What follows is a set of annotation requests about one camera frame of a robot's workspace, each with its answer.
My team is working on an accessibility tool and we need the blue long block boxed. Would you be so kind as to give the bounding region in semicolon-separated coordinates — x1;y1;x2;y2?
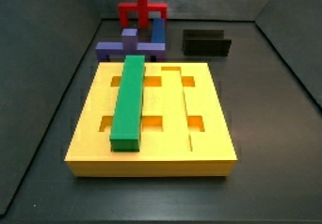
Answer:
151;18;166;43

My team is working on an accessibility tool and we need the yellow slotted board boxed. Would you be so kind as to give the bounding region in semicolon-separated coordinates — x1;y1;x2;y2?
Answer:
66;63;237;177

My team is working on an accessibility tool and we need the green long block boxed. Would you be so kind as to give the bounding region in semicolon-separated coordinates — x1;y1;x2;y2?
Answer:
110;56;145;152

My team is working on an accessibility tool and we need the purple cross-shaped block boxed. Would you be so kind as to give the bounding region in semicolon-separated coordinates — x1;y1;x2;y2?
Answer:
96;28;166;61

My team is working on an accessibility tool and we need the black block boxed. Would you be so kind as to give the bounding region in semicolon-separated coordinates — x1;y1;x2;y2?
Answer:
183;29;231;56

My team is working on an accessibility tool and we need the red cross-shaped block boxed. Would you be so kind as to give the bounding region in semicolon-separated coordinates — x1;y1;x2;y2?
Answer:
118;0;167;27

